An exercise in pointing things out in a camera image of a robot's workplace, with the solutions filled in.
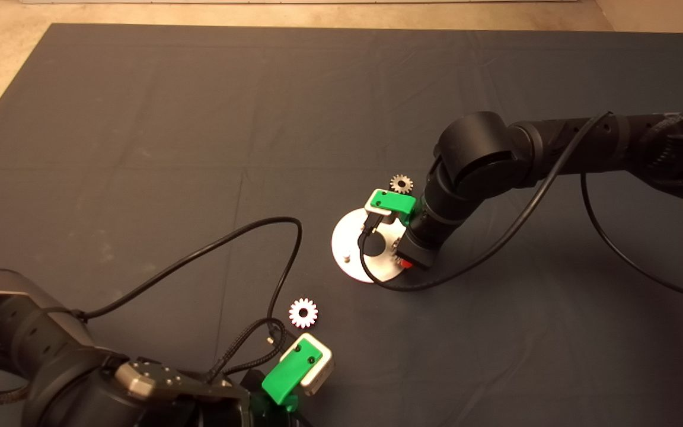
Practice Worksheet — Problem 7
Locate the green left camera mount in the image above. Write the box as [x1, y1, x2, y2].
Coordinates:
[261, 339, 323, 413]

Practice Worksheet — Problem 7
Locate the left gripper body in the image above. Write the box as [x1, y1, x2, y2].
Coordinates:
[238, 371, 301, 427]

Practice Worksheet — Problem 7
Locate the round metal carrier plate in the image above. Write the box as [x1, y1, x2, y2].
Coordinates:
[331, 208, 411, 284]

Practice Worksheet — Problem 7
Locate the dark grey table cloth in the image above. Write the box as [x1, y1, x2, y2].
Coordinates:
[0, 24, 683, 427]

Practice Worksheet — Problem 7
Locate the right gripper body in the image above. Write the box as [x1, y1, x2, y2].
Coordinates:
[397, 225, 438, 269]

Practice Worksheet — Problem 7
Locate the smooth black left camera cable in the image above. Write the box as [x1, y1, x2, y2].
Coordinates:
[75, 217, 304, 350]

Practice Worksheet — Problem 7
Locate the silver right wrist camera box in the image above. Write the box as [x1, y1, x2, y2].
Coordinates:
[364, 190, 399, 227]

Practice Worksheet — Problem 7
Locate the green right camera mount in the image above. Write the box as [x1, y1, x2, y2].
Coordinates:
[371, 189, 419, 227]

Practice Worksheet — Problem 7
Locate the black braided left gripper cable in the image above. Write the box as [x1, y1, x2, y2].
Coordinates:
[206, 319, 288, 384]

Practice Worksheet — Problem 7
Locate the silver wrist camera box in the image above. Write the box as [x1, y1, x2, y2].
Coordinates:
[280, 334, 335, 398]
[364, 190, 399, 227]

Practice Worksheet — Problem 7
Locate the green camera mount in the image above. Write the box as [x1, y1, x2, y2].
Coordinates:
[261, 339, 323, 413]
[371, 189, 419, 227]

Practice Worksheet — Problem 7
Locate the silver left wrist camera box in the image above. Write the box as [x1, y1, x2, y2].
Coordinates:
[280, 334, 335, 398]

